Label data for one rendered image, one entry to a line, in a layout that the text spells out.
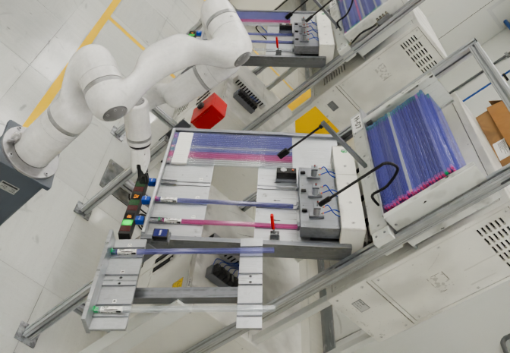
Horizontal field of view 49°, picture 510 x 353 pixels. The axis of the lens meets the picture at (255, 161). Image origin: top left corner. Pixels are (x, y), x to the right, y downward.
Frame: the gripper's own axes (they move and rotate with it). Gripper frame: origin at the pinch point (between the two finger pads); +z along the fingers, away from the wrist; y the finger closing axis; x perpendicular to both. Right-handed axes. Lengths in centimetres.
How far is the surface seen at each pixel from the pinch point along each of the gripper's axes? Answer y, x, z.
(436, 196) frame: 23, 96, -15
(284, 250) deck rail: 21, 51, 12
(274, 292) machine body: -13, 50, 72
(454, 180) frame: 23, 100, -22
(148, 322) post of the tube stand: 48, 9, 19
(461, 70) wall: -280, 205, 87
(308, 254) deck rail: 21, 59, 13
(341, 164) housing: -17, 72, 2
